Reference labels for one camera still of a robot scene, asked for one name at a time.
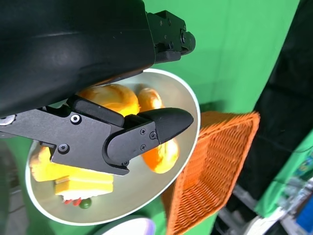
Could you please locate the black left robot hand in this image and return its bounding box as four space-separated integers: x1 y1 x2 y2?
0 0 197 176

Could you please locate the large plain orange donut bread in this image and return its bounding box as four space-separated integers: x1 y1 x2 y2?
75 84 141 117

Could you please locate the orange white swirl donut bread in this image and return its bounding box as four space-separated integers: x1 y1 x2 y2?
135 87 181 174

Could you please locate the pale grey-green bowl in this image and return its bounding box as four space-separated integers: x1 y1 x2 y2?
24 68 201 226

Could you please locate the yellow cream cake slice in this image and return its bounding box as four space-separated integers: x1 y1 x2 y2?
29 144 115 211

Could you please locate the orange wicker basket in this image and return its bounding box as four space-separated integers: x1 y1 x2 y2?
160 111 261 235

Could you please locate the lavender plate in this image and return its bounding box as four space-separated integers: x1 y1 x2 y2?
92 216 156 235

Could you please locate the green table cloth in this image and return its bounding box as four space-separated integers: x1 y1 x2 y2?
0 0 301 235

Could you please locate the black backdrop curtain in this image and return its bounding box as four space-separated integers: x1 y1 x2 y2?
212 0 313 235

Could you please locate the green hanging cloth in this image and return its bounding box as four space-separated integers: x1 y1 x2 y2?
254 134 313 218

